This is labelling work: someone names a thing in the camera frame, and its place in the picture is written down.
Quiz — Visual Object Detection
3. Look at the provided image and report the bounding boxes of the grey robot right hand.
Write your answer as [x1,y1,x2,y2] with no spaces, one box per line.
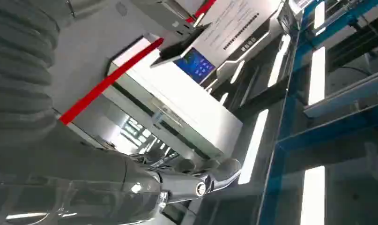
[0,119,242,225]

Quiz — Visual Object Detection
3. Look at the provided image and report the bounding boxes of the red barrier belt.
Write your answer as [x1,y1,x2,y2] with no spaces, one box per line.
[59,0,217,126]

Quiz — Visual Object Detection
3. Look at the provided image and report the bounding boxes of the grey kiosk stand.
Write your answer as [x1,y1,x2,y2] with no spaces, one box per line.
[47,0,193,150]

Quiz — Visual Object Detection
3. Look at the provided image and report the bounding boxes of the white machine cabinet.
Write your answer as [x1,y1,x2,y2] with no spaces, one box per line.
[103,37,244,159]

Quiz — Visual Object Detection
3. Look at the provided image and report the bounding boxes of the kiosk with blue screen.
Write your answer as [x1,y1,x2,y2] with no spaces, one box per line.
[150,0,293,94]

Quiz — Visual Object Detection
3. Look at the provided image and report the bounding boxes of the blue metal frame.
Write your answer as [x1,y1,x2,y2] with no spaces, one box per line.
[257,0,378,225]

